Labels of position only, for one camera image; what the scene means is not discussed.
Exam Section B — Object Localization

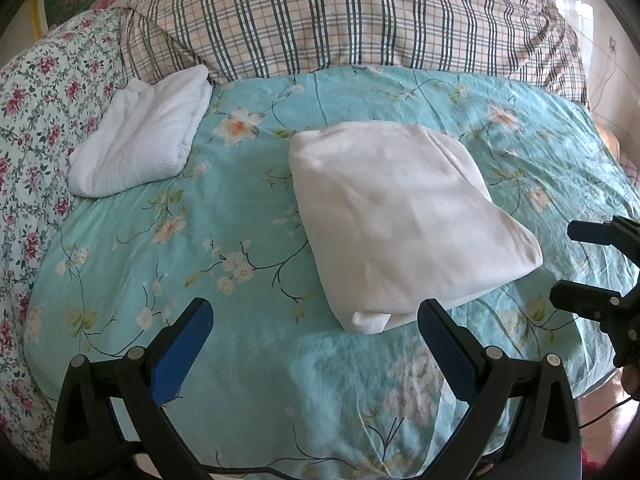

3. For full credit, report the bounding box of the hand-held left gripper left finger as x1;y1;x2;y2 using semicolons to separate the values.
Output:
50;298;215;480

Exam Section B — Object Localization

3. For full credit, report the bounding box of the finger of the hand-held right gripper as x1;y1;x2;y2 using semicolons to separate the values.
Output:
549;281;640;320
567;215;640;261

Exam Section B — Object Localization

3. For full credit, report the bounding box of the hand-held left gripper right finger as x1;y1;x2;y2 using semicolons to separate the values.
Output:
417;298;583;480

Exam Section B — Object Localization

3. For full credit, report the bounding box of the cream white garment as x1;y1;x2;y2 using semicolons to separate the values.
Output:
289;121;544;335

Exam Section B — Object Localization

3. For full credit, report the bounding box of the teal floral bed sheet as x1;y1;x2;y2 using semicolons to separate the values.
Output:
22;62;640;476

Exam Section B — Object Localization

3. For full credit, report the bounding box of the white folded towel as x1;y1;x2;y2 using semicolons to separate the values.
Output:
67;64;213;198

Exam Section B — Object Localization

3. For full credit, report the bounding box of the pink floral blanket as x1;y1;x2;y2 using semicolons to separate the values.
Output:
0;7;131;441

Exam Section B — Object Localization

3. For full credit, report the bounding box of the plaid pillow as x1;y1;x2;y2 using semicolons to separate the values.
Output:
122;0;591;106

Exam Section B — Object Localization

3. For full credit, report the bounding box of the black cable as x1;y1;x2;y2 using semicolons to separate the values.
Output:
580;395;632;429

